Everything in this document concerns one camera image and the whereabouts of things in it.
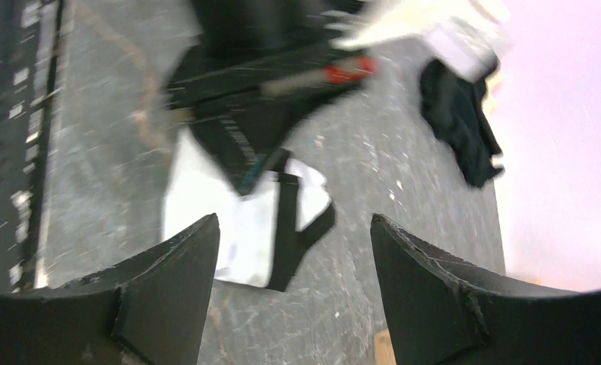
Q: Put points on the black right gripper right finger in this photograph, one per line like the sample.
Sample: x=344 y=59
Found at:
x=441 y=309

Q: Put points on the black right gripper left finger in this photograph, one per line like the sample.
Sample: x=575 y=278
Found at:
x=148 y=309

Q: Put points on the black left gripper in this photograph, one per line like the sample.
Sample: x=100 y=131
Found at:
x=258 y=69

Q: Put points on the white black garment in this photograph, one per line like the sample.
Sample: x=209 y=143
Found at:
x=263 y=235

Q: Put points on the black underwear pile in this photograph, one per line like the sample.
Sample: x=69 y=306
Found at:
x=453 y=109

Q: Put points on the wooden compartment tray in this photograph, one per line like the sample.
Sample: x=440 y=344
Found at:
x=383 y=348

